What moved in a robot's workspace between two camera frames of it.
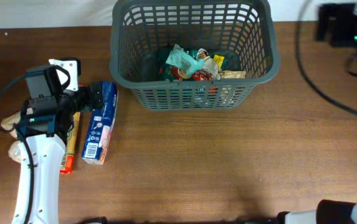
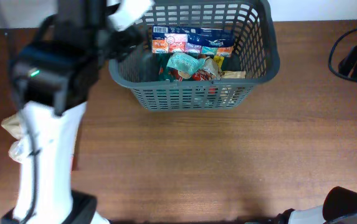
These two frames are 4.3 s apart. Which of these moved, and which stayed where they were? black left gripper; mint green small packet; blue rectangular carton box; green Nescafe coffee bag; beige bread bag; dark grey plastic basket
Moved: blue rectangular carton box; black left gripper; green Nescafe coffee bag
Stayed: beige bread bag; mint green small packet; dark grey plastic basket
